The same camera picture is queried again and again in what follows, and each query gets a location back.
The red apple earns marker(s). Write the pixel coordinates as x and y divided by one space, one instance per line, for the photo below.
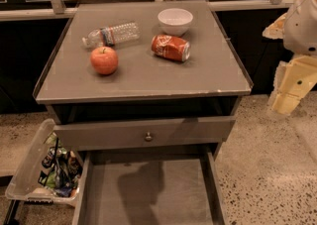
104 60

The round metal drawer knob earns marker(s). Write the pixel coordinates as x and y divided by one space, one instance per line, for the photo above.
148 137

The white ceramic bowl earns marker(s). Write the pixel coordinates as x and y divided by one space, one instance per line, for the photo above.
175 21

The snack bags in bin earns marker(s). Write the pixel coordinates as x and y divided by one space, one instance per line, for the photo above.
63 170

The clear plastic water bottle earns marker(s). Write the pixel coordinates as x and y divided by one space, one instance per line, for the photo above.
110 36

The grey drawer cabinet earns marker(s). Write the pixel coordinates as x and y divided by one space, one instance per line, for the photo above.
144 87

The red coke can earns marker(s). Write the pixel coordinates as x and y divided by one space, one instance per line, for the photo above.
171 47

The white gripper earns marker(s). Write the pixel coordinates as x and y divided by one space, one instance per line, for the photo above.
302 26

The clear plastic bin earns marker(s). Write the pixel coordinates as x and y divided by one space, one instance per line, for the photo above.
24 184

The grey top drawer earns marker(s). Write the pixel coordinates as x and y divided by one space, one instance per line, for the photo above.
131 134

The open grey middle drawer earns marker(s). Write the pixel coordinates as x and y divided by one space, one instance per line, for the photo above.
151 186

